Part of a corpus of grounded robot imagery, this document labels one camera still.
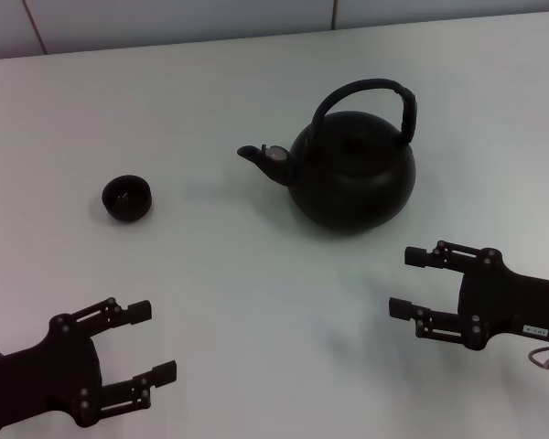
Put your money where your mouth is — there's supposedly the small black teacup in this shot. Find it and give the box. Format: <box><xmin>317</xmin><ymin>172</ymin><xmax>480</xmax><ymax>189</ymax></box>
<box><xmin>101</xmin><ymin>174</ymin><xmax>155</xmax><ymax>224</ymax></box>

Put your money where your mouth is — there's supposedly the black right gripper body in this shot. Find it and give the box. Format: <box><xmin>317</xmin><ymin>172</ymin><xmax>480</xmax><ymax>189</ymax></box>
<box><xmin>458</xmin><ymin>248</ymin><xmax>549</xmax><ymax>352</ymax></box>

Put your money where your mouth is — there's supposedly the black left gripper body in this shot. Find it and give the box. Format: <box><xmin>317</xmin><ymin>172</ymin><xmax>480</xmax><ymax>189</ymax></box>
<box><xmin>0</xmin><ymin>314</ymin><xmax>104</xmax><ymax>430</ymax></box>

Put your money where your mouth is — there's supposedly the black round teapot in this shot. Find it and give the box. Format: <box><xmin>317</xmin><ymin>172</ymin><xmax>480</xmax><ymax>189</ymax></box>
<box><xmin>236</xmin><ymin>78</ymin><xmax>418</xmax><ymax>238</ymax></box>

